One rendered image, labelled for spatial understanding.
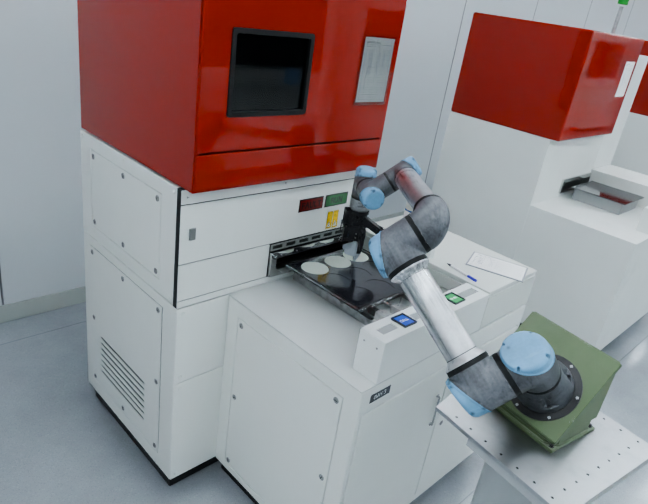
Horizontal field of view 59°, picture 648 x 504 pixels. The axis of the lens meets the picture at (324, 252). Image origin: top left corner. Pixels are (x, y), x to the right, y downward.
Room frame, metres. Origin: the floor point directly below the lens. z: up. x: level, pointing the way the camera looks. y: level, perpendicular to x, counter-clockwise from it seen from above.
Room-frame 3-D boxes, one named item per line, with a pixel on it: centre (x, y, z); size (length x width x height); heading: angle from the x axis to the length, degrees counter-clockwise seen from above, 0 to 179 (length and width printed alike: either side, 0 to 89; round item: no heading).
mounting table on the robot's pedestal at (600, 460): (1.27, -0.65, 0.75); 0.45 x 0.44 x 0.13; 39
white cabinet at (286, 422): (1.84, -0.26, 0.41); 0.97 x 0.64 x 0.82; 138
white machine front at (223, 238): (1.86, 0.17, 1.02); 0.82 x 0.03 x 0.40; 138
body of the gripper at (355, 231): (1.92, -0.09, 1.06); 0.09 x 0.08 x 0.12; 102
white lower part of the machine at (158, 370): (2.09, 0.42, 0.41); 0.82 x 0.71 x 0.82; 138
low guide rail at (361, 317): (1.72, -0.09, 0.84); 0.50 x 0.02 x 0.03; 48
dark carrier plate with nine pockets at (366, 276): (1.85, -0.13, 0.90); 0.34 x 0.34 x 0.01; 48
